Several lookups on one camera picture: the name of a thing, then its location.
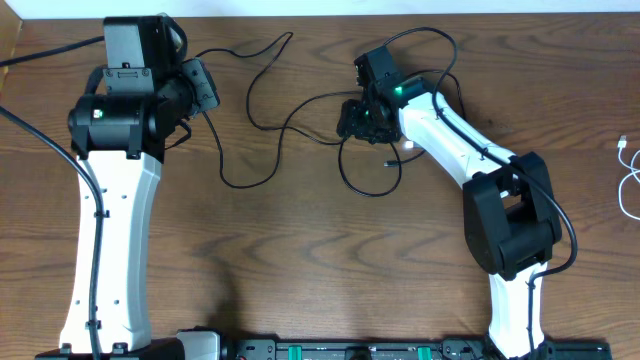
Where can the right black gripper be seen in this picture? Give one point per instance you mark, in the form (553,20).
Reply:
(349,124)

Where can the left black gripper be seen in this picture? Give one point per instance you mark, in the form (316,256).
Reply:
(209,92)

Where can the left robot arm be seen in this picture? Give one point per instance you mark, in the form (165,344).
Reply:
(119,128)

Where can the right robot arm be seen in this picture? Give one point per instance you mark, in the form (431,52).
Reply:
(510,226)

